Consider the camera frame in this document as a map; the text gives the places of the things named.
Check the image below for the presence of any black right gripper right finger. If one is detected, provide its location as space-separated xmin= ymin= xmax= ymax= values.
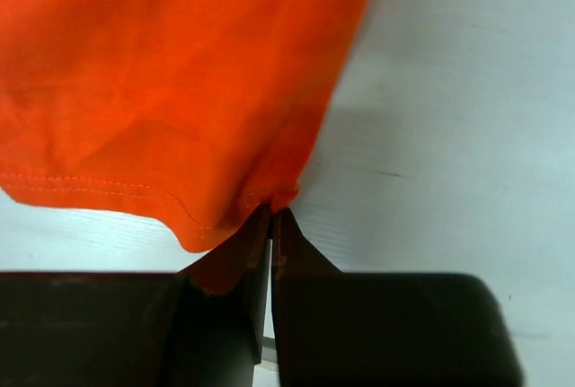
xmin=271 ymin=209 xmax=524 ymax=386

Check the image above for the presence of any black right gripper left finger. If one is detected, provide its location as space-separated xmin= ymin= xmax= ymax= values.
xmin=1 ymin=207 xmax=271 ymax=386

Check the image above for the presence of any orange t-shirt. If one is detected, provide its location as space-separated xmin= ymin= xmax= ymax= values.
xmin=1 ymin=0 xmax=368 ymax=252

